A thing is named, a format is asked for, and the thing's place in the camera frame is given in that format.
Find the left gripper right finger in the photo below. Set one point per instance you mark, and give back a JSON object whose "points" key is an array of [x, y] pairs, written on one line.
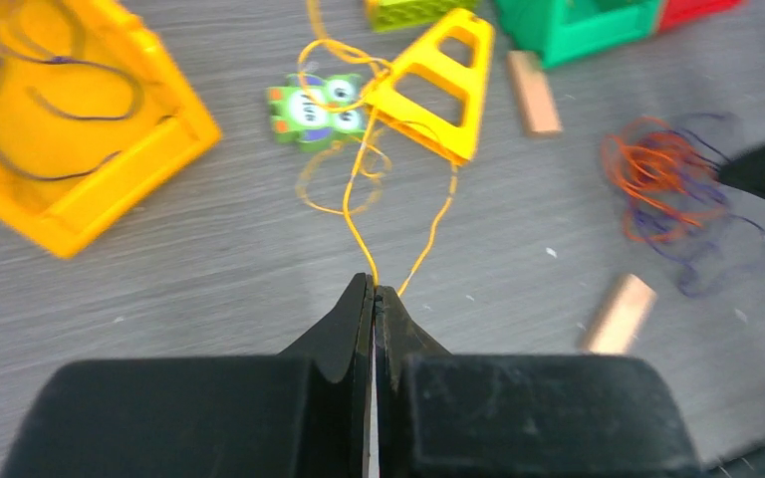
{"points": [[397, 337]]}

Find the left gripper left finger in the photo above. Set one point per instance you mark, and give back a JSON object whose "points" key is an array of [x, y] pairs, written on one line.
{"points": [[335, 437]]}

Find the orange plastic bin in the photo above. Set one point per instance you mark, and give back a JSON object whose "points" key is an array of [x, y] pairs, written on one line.
{"points": [[94, 116]]}

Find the red plastic bin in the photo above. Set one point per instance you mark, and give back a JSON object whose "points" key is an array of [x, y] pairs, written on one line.
{"points": [[675, 13]]}

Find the flat wooden block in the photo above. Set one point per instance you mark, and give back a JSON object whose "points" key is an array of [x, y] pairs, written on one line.
{"points": [[615, 326]]}

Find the green owl toy block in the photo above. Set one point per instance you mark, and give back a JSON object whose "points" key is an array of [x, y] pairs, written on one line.
{"points": [[308, 118]]}

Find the small wooden block upright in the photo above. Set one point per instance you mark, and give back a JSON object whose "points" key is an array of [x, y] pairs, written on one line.
{"points": [[535, 99]]}

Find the yellow triangle block lower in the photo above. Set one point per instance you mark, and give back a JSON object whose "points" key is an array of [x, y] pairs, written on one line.
{"points": [[454, 55]]}

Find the green plastic bin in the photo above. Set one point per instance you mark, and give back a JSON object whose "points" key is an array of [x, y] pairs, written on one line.
{"points": [[561, 31]]}

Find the green lego brick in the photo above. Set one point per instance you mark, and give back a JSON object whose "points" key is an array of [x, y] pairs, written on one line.
{"points": [[389, 15]]}

